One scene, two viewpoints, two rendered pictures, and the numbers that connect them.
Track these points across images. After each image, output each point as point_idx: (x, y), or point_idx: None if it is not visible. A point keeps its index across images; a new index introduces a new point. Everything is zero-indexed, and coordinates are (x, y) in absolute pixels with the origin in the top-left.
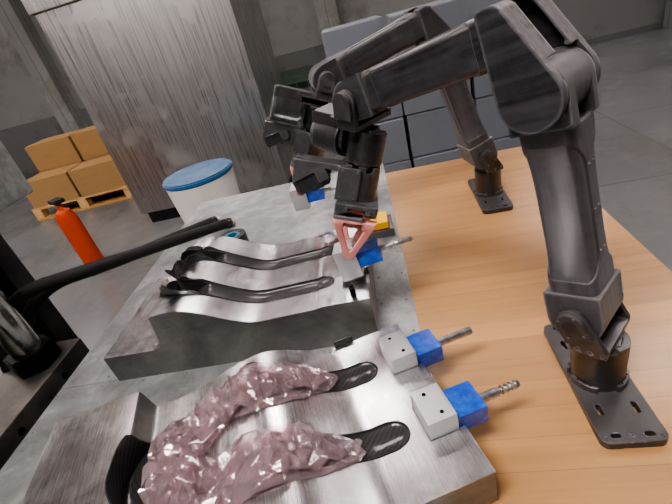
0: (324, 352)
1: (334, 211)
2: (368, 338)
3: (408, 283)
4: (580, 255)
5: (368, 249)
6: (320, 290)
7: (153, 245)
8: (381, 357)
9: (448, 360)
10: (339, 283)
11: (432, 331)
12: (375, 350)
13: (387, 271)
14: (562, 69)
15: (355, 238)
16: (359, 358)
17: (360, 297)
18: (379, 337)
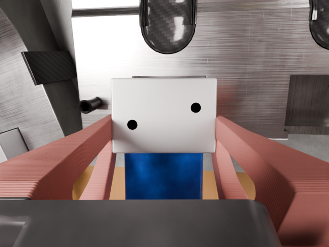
0: (10, 35)
1: (6, 224)
2: (44, 110)
3: (243, 170)
4: None
5: (126, 190)
6: (133, 16)
7: None
8: (6, 127)
9: (73, 186)
10: (150, 67)
11: (124, 181)
12: (19, 119)
13: (299, 140)
14: None
15: (214, 157)
16: (5, 94)
17: (87, 116)
18: (45, 128)
